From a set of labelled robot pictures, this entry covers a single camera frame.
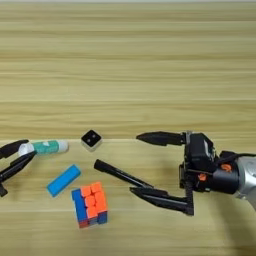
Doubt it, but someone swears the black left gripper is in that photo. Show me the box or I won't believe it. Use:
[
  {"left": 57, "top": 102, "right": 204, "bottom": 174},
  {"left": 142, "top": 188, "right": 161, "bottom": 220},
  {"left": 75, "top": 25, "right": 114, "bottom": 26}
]
[{"left": 0, "top": 139, "right": 37, "bottom": 198}]

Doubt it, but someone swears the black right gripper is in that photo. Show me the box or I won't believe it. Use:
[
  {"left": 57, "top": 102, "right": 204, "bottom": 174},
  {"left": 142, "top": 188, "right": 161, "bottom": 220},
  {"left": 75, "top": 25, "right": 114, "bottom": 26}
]
[{"left": 129, "top": 131, "right": 239, "bottom": 216}]

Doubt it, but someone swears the teal and white glue stick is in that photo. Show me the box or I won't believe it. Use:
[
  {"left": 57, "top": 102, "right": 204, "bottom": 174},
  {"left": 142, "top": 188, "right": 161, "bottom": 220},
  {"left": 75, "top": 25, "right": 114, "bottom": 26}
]
[{"left": 18, "top": 139, "right": 69, "bottom": 157}]

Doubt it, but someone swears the blue rectangular block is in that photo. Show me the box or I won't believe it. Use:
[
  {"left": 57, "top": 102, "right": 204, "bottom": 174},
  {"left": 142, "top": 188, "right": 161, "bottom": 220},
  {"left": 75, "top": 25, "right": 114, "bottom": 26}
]
[{"left": 45, "top": 163, "right": 82, "bottom": 198}]

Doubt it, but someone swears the small black and white cube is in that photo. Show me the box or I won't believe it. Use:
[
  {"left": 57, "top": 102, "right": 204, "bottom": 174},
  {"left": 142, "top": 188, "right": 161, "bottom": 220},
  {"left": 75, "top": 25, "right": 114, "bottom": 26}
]
[{"left": 80, "top": 129, "right": 103, "bottom": 152}]

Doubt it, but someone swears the orange and blue puzzle cube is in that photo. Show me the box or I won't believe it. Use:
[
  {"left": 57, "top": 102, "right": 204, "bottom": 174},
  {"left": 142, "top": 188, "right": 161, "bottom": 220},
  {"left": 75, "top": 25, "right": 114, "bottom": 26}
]
[{"left": 70, "top": 181, "right": 109, "bottom": 229}]

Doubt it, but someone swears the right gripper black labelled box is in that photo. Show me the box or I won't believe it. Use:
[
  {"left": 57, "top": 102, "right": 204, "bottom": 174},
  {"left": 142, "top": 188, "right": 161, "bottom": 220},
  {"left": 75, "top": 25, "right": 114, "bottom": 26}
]
[{"left": 189, "top": 133, "right": 218, "bottom": 165}]

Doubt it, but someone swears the black marker pen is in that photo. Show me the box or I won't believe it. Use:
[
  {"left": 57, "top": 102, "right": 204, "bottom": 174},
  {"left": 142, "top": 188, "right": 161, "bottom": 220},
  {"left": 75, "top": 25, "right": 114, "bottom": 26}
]
[{"left": 93, "top": 158, "right": 154, "bottom": 191}]

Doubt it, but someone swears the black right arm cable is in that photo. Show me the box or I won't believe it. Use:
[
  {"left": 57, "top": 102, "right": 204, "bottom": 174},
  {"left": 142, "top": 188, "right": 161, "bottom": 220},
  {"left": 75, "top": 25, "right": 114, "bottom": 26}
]
[{"left": 218, "top": 150, "right": 256, "bottom": 161}]

